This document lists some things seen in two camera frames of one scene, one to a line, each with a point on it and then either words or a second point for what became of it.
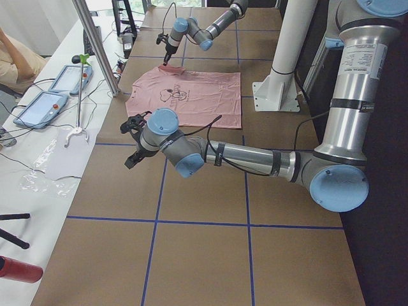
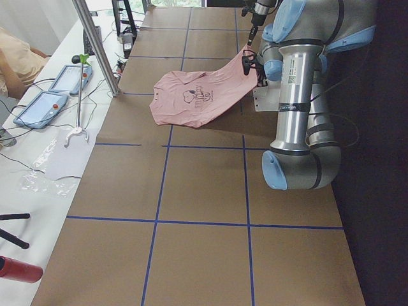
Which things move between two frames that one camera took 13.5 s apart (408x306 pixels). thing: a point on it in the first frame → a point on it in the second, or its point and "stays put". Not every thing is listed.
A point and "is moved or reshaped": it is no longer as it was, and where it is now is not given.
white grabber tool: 81,59 stays put
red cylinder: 13,269 stays put
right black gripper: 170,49 → 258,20
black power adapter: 127,39 stays put
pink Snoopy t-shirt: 197,97 is moved or reshaped
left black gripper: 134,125 → 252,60
